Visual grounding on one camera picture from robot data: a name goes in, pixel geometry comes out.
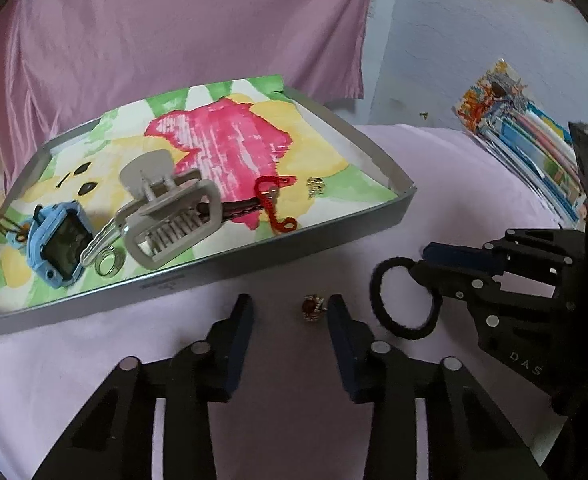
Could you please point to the grey claw hair clip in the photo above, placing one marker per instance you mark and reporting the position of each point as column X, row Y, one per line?
column 161, row 223

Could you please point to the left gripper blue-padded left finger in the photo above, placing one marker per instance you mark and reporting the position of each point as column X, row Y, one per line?
column 228, row 340

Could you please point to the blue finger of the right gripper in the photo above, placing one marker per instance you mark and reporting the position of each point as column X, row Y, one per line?
column 453, row 280
column 469, row 254

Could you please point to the brown hair tie yellow bead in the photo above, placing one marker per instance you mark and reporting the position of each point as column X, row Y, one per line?
column 15, row 233

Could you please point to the gold earring red stone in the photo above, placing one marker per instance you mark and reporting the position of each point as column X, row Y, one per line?
column 313, row 308

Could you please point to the stack of books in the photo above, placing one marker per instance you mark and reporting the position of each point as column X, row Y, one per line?
column 505, row 119

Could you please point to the pink tablecloth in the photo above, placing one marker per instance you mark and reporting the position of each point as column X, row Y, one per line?
column 290, row 418

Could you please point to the large pink curtain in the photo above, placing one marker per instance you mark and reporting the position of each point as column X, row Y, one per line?
column 63, row 62

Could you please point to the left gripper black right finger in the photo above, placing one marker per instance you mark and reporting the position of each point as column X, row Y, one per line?
column 351, row 341

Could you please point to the blue smart watch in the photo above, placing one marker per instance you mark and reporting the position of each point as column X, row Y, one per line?
column 52, row 240

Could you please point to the grey tray with floral liner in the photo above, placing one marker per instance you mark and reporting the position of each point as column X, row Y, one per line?
column 252, row 137

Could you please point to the black braided hair clip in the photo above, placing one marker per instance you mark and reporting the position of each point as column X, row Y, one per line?
column 232, row 210

